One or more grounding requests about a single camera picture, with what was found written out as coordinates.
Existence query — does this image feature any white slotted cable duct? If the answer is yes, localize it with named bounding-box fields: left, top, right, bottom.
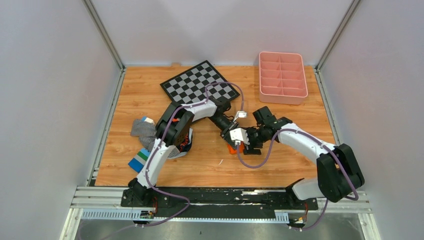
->
left=80, top=208, right=290, bottom=224

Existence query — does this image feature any pink compartment tray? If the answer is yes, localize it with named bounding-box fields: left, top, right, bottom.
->
left=258, top=51, right=309, bottom=105

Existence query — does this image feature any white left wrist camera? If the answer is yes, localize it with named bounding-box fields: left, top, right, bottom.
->
left=233, top=110, right=248, bottom=122

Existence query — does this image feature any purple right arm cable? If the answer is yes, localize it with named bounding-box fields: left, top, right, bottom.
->
left=235, top=128, right=360, bottom=231

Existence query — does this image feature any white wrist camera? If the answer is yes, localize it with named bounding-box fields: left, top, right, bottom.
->
left=229, top=128, right=250, bottom=145
left=233, top=110, right=248, bottom=122

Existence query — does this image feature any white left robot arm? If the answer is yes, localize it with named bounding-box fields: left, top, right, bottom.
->
left=121, top=97, right=235, bottom=207

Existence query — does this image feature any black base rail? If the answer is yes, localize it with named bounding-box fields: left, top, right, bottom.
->
left=120, top=187, right=319, bottom=219

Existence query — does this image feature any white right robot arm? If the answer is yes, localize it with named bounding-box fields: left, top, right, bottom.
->
left=243, top=106, right=365, bottom=209

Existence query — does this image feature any black white checkerboard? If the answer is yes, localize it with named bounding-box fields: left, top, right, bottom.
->
left=160, top=60, right=240, bottom=104

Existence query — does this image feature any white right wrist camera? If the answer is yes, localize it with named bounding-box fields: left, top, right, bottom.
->
left=229, top=128, right=250, bottom=145

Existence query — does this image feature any grey striped underwear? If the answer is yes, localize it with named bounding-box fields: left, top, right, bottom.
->
left=130, top=119, right=182, bottom=160

